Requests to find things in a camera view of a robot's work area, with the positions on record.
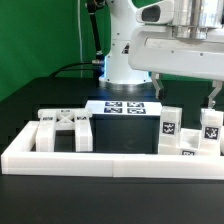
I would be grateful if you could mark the white tag sheet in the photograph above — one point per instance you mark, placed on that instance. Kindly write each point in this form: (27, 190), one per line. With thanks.
(129, 108)

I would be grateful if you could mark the white U-shaped fence frame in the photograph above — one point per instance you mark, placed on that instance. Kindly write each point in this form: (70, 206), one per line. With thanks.
(20, 159)

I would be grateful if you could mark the white chair seat part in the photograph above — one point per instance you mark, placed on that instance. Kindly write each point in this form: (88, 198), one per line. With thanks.
(188, 142)

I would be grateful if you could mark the white chair back part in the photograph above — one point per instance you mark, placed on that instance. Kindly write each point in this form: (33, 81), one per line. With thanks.
(66, 119)

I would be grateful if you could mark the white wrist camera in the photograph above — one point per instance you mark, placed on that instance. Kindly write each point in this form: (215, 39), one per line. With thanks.
(161, 12)

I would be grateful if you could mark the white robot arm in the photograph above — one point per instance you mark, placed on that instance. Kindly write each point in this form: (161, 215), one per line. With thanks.
(176, 37)

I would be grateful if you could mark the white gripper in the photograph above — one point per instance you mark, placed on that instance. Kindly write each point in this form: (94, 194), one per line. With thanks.
(154, 49)

